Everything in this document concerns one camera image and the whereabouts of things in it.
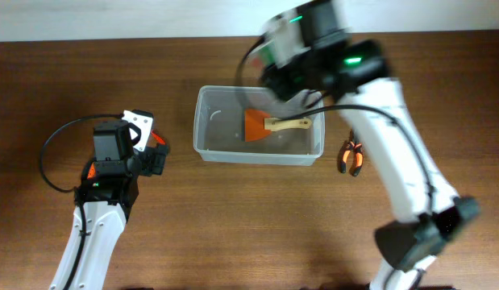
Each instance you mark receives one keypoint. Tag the small orange-handled cutters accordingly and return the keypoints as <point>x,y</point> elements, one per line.
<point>157,138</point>

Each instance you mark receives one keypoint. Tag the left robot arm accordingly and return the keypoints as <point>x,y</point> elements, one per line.
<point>104,200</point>

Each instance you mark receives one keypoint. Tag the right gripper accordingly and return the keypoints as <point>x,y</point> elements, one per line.
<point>282,86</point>

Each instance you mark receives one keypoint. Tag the orange black long-nose pliers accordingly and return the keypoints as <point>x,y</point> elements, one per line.
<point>351,146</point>

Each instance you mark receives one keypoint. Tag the orange scraper wooden handle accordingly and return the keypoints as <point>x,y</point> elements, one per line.
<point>259,124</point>

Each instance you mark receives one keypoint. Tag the orange perforated cylinder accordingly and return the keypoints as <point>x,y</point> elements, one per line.
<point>92,172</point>

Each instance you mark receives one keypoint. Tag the clear plastic container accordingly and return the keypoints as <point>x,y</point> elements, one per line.
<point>218,131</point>

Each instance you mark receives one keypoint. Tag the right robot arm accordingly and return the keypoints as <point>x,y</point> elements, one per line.
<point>307,48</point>

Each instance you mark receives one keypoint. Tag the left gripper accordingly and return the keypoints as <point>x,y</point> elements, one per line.
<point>153,157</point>

